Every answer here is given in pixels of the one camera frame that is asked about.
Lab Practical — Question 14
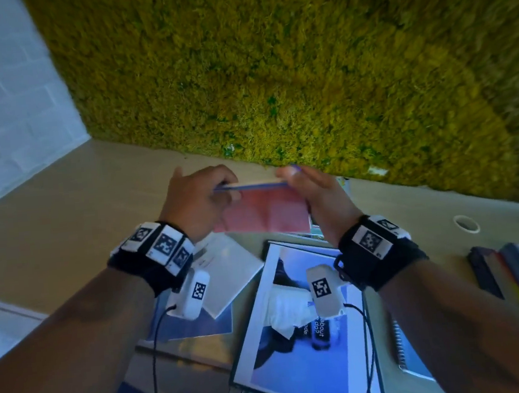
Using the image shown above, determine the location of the person's right hand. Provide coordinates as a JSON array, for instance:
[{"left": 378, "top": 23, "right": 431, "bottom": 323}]
[{"left": 274, "top": 158, "right": 367, "bottom": 253}]

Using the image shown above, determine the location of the person's left hand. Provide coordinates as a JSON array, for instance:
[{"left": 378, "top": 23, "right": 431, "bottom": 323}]
[{"left": 154, "top": 161, "right": 246, "bottom": 248}]

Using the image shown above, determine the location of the red thin booklet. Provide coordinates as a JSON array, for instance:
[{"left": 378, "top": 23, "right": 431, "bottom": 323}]
[{"left": 209, "top": 180, "right": 313, "bottom": 243}]

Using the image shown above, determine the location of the blue pen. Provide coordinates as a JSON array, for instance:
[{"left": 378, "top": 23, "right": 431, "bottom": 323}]
[{"left": 211, "top": 163, "right": 305, "bottom": 195}]

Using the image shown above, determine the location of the small beige notebook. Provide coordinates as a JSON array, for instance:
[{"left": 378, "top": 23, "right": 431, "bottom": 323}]
[{"left": 190, "top": 228, "right": 270, "bottom": 322}]

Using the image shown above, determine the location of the large blue photo folder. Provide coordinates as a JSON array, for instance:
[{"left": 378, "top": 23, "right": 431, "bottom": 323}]
[{"left": 217, "top": 231, "right": 387, "bottom": 393}]

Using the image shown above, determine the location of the colourful striped book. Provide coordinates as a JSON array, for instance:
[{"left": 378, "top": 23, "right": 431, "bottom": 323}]
[{"left": 482, "top": 247, "right": 519, "bottom": 315}]

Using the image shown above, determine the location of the person's left forearm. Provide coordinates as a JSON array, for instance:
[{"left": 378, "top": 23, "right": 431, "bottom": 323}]
[{"left": 0, "top": 264, "right": 165, "bottom": 393}]

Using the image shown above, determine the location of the person's right forearm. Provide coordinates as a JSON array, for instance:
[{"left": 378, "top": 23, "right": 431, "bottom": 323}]
[{"left": 375, "top": 251, "right": 519, "bottom": 393}]

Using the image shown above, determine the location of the black marker wristband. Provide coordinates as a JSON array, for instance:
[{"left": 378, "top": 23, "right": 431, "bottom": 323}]
[
  {"left": 329, "top": 209, "right": 432, "bottom": 296},
  {"left": 103, "top": 217, "right": 200, "bottom": 302}
]

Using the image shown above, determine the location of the blue spiral bound notebook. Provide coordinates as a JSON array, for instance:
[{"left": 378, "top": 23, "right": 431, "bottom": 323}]
[{"left": 390, "top": 314, "right": 436, "bottom": 385}]

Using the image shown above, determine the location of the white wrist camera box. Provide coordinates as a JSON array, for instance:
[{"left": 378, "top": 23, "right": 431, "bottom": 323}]
[
  {"left": 305, "top": 262, "right": 350, "bottom": 320},
  {"left": 162, "top": 268, "right": 215, "bottom": 324}
]

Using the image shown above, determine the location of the white round cable grommet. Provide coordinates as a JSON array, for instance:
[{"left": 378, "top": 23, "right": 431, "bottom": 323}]
[{"left": 452, "top": 213, "right": 481, "bottom": 236}]

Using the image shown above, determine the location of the black camera cable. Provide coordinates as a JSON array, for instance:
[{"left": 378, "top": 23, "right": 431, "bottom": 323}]
[
  {"left": 144, "top": 304, "right": 186, "bottom": 393},
  {"left": 343, "top": 300, "right": 381, "bottom": 393}
]

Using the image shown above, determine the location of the green moss wall panel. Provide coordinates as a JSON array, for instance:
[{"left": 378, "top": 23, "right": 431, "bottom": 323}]
[{"left": 23, "top": 0, "right": 519, "bottom": 250}]

